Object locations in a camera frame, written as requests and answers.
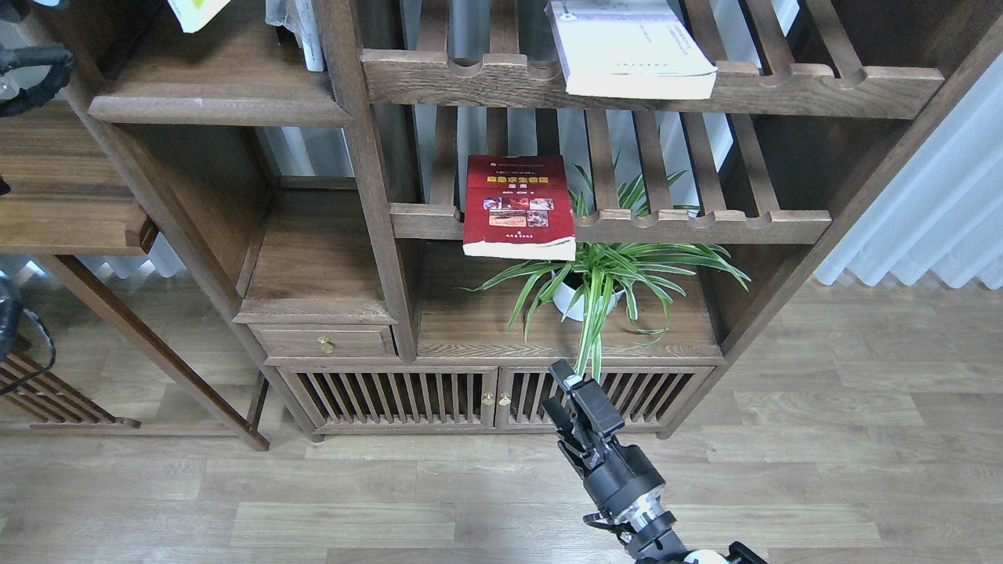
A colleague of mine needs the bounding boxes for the white curtain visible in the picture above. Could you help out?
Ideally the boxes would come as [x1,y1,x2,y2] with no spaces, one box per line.
[814,60,1002,290]

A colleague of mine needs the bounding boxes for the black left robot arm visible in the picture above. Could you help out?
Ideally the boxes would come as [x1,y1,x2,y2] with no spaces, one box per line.
[1,43,78,396]

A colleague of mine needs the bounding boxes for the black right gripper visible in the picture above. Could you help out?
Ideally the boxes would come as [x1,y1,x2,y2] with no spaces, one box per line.
[542,360,675,534]

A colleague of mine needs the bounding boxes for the green spider plant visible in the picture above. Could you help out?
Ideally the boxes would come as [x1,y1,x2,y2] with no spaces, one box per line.
[476,186,749,374]

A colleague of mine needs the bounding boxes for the left slatted cabinet door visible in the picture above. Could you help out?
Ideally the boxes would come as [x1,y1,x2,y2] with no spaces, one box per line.
[281,367,498,433]

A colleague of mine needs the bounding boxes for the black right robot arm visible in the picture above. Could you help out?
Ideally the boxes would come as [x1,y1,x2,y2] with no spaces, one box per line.
[544,360,764,563]

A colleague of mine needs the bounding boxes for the red cover book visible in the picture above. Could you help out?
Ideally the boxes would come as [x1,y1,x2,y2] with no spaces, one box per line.
[462,154,576,261]

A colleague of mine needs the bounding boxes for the right slatted cabinet door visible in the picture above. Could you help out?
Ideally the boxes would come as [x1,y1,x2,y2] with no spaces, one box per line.
[494,367,712,433]

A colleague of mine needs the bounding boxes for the slatted cabinet door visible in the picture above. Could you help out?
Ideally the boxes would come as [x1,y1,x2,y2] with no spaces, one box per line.
[494,367,712,433]
[281,367,498,433]

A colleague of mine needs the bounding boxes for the white purple cover book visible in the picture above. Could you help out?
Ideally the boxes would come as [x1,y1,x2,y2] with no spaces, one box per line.
[545,1,717,100]

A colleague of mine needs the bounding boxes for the wooden side table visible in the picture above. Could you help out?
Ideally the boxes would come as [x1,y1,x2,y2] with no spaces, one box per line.
[1,101,269,452]

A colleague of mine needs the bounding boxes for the white plant pot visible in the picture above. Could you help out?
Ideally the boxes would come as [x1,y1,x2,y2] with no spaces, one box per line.
[552,272,605,322]

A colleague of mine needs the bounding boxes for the white rolled papers in plastic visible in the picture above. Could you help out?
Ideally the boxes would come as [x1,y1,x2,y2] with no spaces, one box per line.
[265,1,326,72]

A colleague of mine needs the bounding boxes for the yellow green cover book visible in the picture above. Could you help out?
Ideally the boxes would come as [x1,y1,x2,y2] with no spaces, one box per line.
[168,0,230,34]

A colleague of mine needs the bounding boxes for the dark wooden bookshelf unit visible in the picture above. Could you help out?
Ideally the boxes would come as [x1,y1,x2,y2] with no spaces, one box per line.
[14,1,1001,438]

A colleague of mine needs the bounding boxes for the small wooden drawer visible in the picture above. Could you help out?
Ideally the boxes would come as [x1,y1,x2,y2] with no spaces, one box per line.
[248,324,396,358]

